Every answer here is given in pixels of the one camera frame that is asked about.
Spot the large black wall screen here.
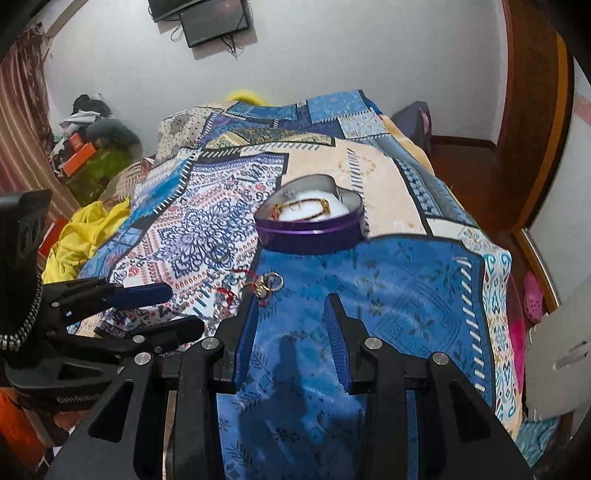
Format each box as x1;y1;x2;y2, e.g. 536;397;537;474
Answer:
178;0;253;48

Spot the blue patchwork printed blanket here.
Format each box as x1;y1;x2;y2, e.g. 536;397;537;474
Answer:
69;90;526;480

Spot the dark purple pillow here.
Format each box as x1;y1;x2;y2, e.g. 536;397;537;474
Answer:
392;101;435;154

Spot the braided black white cable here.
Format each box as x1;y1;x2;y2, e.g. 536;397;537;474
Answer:
0;270;45;354

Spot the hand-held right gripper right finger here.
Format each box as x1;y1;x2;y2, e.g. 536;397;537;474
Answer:
322;293;533;480

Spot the white padding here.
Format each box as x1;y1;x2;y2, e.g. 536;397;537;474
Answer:
276;182;348;225

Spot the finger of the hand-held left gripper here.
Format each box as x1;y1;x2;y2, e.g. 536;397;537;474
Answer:
44;276;174;317
92;315;206;354

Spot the green bag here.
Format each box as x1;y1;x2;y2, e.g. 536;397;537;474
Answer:
68;147;136;207

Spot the red thread bracelet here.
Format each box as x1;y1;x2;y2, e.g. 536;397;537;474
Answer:
216;267;272;308

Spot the pink clog shoe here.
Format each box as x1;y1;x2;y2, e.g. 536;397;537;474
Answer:
523;272;546;324

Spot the yellow plastic item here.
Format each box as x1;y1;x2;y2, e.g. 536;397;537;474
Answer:
226;89;269;106

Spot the wooden door frame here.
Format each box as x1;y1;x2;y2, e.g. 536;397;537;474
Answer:
495;0;576;232

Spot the gold chain bracelet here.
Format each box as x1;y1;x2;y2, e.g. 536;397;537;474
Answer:
271;197;332;219

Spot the orange box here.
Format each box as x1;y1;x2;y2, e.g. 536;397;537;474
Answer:
62;142;98;177

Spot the small black wall screen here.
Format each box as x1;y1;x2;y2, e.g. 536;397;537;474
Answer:
147;0;205;23

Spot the orange cloth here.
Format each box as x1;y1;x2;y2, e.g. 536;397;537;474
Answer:
0;387;71;459

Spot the striped brown curtain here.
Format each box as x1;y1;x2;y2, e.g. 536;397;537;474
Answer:
0;27;80;219

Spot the red box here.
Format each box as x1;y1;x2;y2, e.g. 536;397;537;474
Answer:
39;217;70;257

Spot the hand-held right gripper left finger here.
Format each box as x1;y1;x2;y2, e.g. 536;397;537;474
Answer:
44;300;262;480

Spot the yellow cloth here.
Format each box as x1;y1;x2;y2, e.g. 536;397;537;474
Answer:
41;198;133;285

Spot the purple heart-shaped tin box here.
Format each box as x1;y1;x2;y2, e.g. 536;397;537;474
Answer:
253;174;366;255

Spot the pile of clothes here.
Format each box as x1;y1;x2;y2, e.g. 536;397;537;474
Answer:
57;94;140;154

